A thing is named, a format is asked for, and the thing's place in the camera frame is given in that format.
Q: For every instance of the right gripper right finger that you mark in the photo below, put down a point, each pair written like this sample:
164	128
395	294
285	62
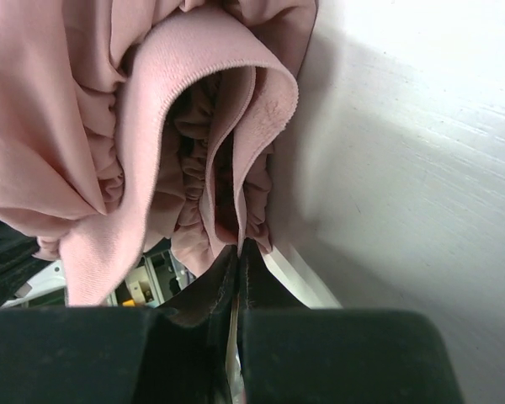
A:
291	353

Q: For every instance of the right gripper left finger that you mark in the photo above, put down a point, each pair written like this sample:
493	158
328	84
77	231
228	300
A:
175	353

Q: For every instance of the pink skirt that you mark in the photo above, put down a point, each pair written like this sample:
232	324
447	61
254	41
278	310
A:
123	123

